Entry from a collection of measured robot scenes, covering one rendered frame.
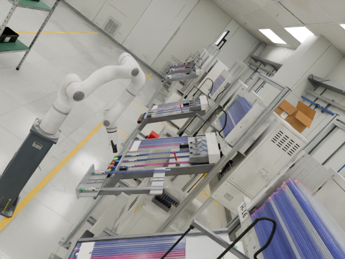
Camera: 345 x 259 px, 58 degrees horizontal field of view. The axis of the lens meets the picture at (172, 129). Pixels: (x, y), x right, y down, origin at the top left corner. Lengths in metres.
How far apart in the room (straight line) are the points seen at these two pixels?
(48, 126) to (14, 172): 0.42
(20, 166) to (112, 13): 9.16
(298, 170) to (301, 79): 4.25
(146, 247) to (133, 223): 0.99
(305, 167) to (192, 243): 0.58
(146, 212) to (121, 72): 1.02
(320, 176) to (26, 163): 1.81
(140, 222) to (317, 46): 4.09
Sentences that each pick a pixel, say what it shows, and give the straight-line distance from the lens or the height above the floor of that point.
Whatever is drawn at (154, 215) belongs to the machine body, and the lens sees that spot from 2.39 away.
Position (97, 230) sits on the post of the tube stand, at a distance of 2.14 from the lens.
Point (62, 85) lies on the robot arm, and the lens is 2.17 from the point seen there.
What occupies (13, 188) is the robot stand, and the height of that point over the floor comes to 0.22.
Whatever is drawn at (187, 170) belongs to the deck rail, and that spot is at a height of 1.05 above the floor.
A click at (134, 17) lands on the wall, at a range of 10.98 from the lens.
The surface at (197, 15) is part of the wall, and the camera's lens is 10.83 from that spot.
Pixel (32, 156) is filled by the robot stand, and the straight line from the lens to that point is 2.31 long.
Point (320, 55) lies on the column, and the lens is 5.56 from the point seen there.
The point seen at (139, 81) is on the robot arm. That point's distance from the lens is 2.22.
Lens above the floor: 1.78
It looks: 15 degrees down
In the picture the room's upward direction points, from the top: 39 degrees clockwise
